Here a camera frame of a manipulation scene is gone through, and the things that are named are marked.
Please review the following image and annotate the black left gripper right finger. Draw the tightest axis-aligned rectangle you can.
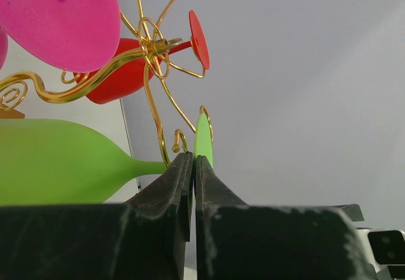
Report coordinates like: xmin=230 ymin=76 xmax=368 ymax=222
xmin=194 ymin=156 xmax=375 ymax=279

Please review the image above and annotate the pink plastic wine glass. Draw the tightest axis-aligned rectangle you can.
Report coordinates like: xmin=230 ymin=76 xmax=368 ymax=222
xmin=1 ymin=0 xmax=121 ymax=72

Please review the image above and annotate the green wine glass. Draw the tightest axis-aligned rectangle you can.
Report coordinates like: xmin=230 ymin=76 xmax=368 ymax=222
xmin=0 ymin=113 xmax=215 ymax=205

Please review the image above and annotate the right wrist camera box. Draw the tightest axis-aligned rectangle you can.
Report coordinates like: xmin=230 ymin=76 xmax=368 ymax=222
xmin=357 ymin=228 xmax=404 ymax=279

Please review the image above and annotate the gold wire wine glass rack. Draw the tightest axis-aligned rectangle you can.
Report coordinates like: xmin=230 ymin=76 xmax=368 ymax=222
xmin=0 ymin=0 xmax=215 ymax=169

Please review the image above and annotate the red plastic wine glass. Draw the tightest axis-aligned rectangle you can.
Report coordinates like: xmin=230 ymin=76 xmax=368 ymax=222
xmin=71 ymin=10 xmax=209 ymax=104

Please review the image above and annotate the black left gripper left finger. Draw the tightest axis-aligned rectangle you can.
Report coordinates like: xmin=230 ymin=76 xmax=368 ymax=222
xmin=1 ymin=152 xmax=194 ymax=279

